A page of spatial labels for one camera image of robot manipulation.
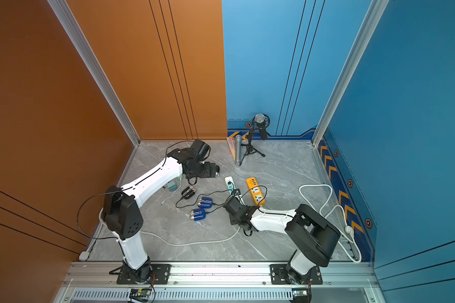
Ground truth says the black electric shaver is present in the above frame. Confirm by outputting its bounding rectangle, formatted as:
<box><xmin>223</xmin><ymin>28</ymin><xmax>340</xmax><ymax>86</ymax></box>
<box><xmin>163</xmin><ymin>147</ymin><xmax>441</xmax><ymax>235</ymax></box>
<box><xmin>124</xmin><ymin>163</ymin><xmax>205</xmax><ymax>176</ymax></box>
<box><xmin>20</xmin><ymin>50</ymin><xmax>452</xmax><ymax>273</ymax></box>
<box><xmin>181</xmin><ymin>186</ymin><xmax>196</xmax><ymax>199</ymax></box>

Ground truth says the blue electric shaver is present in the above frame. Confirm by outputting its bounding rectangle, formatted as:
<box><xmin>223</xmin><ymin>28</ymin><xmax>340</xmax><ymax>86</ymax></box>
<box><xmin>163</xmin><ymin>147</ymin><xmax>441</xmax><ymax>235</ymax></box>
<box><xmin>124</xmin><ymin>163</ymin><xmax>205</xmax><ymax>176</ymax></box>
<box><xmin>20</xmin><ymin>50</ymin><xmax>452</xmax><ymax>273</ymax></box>
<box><xmin>190</xmin><ymin>208</ymin><xmax>206</xmax><ymax>221</ymax></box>
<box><xmin>197</xmin><ymin>196</ymin><xmax>213</xmax><ymax>209</ymax></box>

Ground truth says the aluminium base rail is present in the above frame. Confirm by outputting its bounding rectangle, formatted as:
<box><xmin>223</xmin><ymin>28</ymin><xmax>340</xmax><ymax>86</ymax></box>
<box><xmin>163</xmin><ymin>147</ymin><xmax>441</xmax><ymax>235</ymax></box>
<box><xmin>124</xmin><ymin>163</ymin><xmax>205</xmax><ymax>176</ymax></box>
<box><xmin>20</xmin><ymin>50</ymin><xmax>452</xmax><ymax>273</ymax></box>
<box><xmin>54</xmin><ymin>261</ymin><xmax>385</xmax><ymax>302</ymax></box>

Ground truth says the yellow power strip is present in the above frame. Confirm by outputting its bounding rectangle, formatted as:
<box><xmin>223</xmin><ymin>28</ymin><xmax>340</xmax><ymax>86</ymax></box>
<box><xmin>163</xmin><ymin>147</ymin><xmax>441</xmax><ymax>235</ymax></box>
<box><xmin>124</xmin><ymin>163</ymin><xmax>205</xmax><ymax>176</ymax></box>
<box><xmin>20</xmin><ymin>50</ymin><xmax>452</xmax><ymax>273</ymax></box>
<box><xmin>246</xmin><ymin>178</ymin><xmax>265</xmax><ymax>206</ymax></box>

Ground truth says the teal USB charger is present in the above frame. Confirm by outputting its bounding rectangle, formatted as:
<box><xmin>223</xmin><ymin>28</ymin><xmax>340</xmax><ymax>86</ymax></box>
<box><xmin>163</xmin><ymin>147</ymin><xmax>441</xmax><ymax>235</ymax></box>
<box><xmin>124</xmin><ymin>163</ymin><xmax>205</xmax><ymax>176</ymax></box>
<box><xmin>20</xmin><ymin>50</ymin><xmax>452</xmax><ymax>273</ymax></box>
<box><xmin>166</xmin><ymin>181</ymin><xmax>179</xmax><ymax>192</ymax></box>

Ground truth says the white power strip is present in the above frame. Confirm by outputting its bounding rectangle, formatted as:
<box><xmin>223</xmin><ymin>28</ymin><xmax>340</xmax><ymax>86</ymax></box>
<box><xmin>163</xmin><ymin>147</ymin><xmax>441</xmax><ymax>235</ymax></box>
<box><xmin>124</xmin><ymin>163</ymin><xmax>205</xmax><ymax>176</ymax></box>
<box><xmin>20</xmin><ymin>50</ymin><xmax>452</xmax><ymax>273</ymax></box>
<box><xmin>224</xmin><ymin>176</ymin><xmax>245</xmax><ymax>205</ymax></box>

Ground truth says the grey handheld microphone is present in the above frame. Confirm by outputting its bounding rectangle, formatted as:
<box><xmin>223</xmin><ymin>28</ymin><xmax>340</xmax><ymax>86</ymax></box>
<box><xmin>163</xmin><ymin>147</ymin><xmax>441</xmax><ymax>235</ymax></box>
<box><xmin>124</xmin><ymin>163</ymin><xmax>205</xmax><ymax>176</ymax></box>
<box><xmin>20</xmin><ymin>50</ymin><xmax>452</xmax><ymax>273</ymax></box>
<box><xmin>235</xmin><ymin>135</ymin><xmax>243</xmax><ymax>166</ymax></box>

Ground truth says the black microphone on tripod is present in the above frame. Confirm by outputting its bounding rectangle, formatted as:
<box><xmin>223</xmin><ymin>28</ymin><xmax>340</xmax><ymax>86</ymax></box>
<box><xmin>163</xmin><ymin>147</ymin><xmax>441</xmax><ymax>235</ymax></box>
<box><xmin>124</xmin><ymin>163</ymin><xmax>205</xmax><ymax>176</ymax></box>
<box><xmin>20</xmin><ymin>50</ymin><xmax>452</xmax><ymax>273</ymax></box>
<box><xmin>242</xmin><ymin>113</ymin><xmax>270</xmax><ymax>159</ymax></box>

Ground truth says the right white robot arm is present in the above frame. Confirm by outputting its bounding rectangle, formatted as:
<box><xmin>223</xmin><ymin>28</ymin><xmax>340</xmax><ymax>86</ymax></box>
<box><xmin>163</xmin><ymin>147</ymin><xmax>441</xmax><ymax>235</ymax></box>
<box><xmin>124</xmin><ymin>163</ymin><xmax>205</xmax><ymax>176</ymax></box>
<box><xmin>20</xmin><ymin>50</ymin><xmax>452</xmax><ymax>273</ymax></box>
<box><xmin>222</xmin><ymin>197</ymin><xmax>341</xmax><ymax>285</ymax></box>

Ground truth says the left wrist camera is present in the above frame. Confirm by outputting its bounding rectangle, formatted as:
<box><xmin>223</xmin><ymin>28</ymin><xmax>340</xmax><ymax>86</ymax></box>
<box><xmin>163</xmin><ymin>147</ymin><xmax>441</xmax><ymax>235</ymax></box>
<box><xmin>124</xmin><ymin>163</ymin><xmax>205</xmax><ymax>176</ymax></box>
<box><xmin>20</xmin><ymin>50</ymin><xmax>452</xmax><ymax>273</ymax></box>
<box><xmin>190</xmin><ymin>139</ymin><xmax>211</xmax><ymax>161</ymax></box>

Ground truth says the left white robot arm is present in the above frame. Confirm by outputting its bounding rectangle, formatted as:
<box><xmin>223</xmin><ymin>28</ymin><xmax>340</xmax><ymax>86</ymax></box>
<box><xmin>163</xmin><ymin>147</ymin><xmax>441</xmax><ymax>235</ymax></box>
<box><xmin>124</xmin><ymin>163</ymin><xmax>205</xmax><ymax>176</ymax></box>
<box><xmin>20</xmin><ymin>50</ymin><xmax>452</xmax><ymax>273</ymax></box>
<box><xmin>101</xmin><ymin>140</ymin><xmax>219</xmax><ymax>284</ymax></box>

